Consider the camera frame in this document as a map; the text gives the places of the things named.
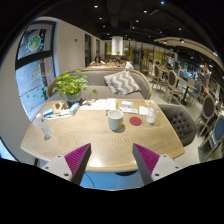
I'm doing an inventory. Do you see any food poster on window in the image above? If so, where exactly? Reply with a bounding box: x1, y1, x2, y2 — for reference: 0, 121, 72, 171
17, 22, 55, 60

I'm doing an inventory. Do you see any clear drinking glass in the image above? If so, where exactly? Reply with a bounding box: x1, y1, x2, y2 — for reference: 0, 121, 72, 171
146, 106, 159, 124

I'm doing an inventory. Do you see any oval back dining chair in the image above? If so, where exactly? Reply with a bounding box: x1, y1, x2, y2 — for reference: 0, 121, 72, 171
165, 70, 183, 101

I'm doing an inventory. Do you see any blue seat wooden chair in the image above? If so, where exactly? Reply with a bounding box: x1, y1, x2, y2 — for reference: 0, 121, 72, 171
198, 115, 224, 162

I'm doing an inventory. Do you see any seated person dark hair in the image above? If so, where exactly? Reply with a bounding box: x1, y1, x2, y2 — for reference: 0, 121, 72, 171
90, 56, 106, 65

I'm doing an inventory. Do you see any seated person in white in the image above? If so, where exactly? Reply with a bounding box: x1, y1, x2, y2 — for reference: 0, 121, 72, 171
120, 57, 134, 69

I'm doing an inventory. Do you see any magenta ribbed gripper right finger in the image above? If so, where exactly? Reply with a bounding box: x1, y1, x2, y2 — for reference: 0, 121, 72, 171
131, 143, 183, 186

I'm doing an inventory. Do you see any grey upholstered sofa bench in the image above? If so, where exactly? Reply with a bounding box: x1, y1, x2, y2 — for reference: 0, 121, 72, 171
47, 69, 152, 100

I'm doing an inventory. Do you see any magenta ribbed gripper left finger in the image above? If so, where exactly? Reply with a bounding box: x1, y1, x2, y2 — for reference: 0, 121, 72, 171
41, 143, 92, 186

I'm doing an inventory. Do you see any white card box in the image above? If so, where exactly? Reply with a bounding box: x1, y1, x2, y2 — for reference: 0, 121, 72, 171
121, 101, 133, 109

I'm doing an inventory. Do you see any white papers stack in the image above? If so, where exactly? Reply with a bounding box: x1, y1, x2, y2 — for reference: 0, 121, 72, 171
80, 98, 116, 110

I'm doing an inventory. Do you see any pale grey ceramic mug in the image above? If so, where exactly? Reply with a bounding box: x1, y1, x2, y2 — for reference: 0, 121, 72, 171
108, 110, 123, 131

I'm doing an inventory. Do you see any blue tissue pack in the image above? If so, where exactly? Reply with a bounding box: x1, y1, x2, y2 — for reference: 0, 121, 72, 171
69, 103, 80, 115

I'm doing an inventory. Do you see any round red coaster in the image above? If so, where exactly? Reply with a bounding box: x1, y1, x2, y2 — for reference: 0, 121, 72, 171
129, 117, 142, 126

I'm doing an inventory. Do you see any wooden table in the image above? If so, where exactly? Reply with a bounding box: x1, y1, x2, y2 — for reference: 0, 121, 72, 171
21, 109, 185, 172

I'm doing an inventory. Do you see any green potted plant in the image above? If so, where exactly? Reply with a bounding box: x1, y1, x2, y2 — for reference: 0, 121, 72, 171
52, 71, 88, 104

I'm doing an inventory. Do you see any white round pillar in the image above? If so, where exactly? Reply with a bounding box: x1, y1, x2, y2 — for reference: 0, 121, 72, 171
112, 36, 123, 55

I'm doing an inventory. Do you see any grey chevron cushion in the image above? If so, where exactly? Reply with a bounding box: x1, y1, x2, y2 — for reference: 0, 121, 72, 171
104, 71, 141, 96

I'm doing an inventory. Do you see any dark tufted armchair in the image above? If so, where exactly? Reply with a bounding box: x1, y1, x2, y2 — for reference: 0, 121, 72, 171
159, 104, 196, 146

